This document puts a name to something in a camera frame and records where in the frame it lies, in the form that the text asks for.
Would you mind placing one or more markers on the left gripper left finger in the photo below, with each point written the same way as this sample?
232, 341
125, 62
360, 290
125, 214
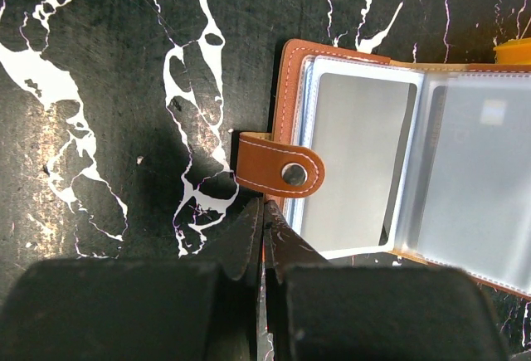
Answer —
198, 308

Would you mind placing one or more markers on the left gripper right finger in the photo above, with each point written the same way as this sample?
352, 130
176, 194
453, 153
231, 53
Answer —
320, 311

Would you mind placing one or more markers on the brown leather card holder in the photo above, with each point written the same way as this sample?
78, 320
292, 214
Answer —
427, 161

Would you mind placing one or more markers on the black credit card white edge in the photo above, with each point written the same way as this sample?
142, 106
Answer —
359, 127

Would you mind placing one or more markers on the small orange plastic bin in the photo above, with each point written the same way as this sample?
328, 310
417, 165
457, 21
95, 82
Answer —
514, 52

